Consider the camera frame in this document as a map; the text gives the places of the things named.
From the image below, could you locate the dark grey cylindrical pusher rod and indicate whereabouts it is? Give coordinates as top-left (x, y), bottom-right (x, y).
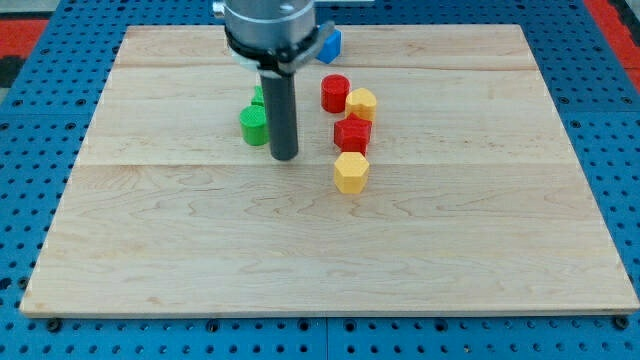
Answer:
top-left (260, 74), bottom-right (299, 161)

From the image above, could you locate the green cylinder block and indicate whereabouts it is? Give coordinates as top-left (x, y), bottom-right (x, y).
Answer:
top-left (239, 105), bottom-right (269, 146)

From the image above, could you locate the red star block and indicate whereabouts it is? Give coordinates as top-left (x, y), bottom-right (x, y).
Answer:
top-left (333, 114), bottom-right (373, 156)

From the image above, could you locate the light wooden board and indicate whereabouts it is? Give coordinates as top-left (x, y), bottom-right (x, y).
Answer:
top-left (20, 25), bottom-right (639, 319)

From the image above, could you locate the yellow hexagon block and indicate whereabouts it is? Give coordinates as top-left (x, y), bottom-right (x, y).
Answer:
top-left (334, 152), bottom-right (370, 194)

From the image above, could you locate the blue cube block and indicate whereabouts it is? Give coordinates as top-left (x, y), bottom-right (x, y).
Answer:
top-left (316, 29), bottom-right (342, 64)

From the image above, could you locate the red cylinder block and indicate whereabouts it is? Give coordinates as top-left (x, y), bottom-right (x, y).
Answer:
top-left (321, 74), bottom-right (351, 113)

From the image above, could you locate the green star block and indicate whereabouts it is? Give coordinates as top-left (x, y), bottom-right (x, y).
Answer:
top-left (251, 85), bottom-right (264, 107)

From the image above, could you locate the yellow heart block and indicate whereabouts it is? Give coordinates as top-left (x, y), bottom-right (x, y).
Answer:
top-left (345, 88), bottom-right (378, 122)

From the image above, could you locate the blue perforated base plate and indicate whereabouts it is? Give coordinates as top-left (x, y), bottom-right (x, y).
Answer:
top-left (1, 1), bottom-right (639, 359)

